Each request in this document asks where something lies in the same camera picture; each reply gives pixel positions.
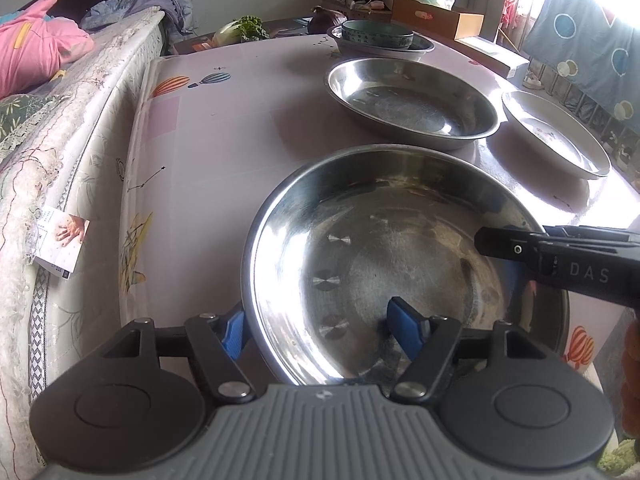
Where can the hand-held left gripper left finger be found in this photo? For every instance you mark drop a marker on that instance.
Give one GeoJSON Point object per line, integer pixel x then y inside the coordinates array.
{"type": "Point", "coordinates": [232, 332]}

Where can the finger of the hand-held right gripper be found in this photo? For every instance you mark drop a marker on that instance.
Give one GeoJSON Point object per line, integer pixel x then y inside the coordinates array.
{"type": "Point", "coordinates": [505, 244]}

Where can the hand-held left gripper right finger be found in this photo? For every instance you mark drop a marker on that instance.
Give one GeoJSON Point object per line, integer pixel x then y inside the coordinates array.
{"type": "Point", "coordinates": [402, 322]}

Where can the white ceramic printed plate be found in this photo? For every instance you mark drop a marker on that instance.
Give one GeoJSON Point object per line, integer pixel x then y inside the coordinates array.
{"type": "Point", "coordinates": [555, 132]}

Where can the shallow stainless steel plate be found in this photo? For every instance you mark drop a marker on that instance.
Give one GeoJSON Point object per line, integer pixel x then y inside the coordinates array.
{"type": "Point", "coordinates": [320, 220]}

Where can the deep stainless steel plate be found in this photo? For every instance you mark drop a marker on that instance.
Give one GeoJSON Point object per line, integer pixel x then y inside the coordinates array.
{"type": "Point", "coordinates": [415, 100]}

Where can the wide stainless steel bowl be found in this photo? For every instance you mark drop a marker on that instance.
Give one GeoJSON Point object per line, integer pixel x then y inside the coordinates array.
{"type": "Point", "coordinates": [425, 46]}

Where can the teal ceramic bowl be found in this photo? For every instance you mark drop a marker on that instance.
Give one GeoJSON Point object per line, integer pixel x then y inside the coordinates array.
{"type": "Point", "coordinates": [377, 34]}

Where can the person's right hand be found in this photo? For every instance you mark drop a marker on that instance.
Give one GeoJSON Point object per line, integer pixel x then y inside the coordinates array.
{"type": "Point", "coordinates": [631, 380]}

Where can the white shoe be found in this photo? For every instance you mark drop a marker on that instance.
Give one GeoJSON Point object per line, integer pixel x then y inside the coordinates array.
{"type": "Point", "coordinates": [533, 80]}

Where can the pink printed tablecloth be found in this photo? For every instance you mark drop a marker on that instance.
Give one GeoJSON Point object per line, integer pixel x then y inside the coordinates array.
{"type": "Point", "coordinates": [210, 160]}

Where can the large grey carton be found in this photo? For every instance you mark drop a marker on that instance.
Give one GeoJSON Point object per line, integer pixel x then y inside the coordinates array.
{"type": "Point", "coordinates": [495, 57]}

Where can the fuzzy light clothing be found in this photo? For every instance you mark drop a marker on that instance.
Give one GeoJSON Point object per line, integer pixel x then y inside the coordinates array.
{"type": "Point", "coordinates": [622, 460]}

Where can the mattress paper tag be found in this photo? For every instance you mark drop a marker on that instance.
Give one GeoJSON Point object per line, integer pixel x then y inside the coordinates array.
{"type": "Point", "coordinates": [62, 242]}

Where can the blue hanging towel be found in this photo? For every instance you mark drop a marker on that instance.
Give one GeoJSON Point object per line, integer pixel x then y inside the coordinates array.
{"type": "Point", "coordinates": [585, 45]}

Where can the brown cardboard box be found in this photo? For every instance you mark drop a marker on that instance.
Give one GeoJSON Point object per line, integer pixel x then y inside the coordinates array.
{"type": "Point", "coordinates": [435, 19]}

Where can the white quilted mattress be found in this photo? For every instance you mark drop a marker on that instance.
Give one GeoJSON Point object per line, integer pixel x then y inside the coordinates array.
{"type": "Point", "coordinates": [65, 160]}

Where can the pink hanging clothes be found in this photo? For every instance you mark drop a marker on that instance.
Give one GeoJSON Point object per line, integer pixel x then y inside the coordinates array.
{"type": "Point", "coordinates": [512, 0]}

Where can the red cabbage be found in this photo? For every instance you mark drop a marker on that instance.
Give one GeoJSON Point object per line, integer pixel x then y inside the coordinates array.
{"type": "Point", "coordinates": [326, 21]}

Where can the open cardboard box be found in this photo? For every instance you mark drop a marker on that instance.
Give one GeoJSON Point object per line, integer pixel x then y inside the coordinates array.
{"type": "Point", "coordinates": [350, 2]}

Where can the green patterned pillow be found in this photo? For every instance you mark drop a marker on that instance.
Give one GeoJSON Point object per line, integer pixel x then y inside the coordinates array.
{"type": "Point", "coordinates": [20, 120]}

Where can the green leafy vegetable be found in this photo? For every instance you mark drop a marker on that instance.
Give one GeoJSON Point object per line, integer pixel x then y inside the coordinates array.
{"type": "Point", "coordinates": [247, 29]}

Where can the dark low table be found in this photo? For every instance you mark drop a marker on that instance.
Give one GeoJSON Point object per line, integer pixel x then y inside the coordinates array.
{"type": "Point", "coordinates": [285, 30]}

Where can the grey purple crumpled clothing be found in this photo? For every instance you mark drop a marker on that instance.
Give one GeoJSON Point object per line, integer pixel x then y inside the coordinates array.
{"type": "Point", "coordinates": [145, 7]}

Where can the pink and blue quilt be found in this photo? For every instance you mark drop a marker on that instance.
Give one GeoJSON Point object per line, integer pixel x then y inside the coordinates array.
{"type": "Point", "coordinates": [35, 45]}

